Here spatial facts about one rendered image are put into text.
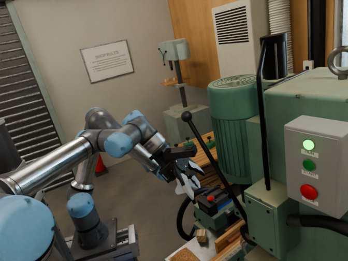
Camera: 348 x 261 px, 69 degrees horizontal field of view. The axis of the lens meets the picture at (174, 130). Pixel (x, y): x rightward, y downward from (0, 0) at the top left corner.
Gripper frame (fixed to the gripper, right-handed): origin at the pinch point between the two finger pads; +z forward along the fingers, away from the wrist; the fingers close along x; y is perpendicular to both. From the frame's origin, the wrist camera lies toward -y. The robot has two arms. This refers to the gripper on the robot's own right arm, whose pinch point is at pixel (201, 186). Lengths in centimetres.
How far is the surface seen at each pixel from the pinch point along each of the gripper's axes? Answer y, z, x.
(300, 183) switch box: -35.7, 0.3, 27.3
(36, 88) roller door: 191, -163, -159
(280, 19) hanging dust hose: -52, -22, -153
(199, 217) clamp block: 21.2, 15.9, -12.8
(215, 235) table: 14.2, 21.5, -4.1
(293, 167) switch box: -36.6, -2.7, 26.8
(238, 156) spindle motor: -19.9, -3.0, 3.9
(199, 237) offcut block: 17.2, 17.0, -0.1
